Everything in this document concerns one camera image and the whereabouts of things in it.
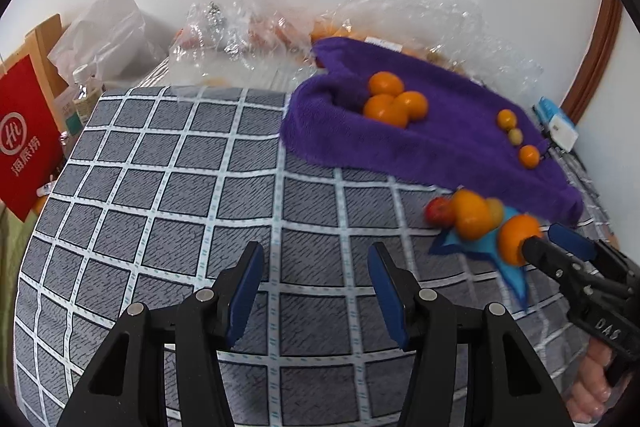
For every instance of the yellow-green small fruit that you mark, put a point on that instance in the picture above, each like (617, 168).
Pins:
(515, 137)

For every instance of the large orange mandarin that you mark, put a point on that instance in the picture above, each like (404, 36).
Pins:
(385, 83)

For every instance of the small orange kumquat top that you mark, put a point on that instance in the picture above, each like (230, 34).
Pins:
(507, 120)

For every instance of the white plastic bag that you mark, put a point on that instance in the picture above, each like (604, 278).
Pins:
(109, 41)

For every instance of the orange mandarin on cloth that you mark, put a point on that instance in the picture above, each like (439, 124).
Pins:
(383, 108)

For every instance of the grey checked tablecloth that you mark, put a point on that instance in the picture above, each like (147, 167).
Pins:
(161, 194)

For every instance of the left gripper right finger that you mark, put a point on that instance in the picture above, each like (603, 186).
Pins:
(395, 289)

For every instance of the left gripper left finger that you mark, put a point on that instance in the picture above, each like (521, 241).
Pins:
(235, 291)

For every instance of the small orange kumquat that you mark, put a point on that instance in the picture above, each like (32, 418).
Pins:
(529, 156)
(507, 120)

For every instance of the orange mandarin near edge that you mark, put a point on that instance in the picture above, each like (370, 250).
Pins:
(512, 235)

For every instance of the right hand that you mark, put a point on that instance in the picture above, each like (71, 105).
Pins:
(588, 398)

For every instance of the purple towel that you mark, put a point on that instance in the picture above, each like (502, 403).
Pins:
(457, 144)

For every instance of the yellow-green round fruit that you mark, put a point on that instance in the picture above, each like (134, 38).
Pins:
(496, 212)

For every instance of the blue white tissue box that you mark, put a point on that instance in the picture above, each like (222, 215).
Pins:
(559, 127)

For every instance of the brown wooden door frame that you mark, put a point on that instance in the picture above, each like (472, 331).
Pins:
(595, 61)

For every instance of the red paper bag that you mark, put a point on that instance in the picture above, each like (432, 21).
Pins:
(30, 140)

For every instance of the clear bag of oranges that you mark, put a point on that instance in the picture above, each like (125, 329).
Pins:
(451, 34)

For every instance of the small red fruit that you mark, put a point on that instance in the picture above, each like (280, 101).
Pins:
(439, 213)

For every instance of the orange mandarin behind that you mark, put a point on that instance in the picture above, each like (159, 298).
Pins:
(413, 103)

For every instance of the clear crumpled plastic bag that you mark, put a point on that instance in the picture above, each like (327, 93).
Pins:
(260, 44)

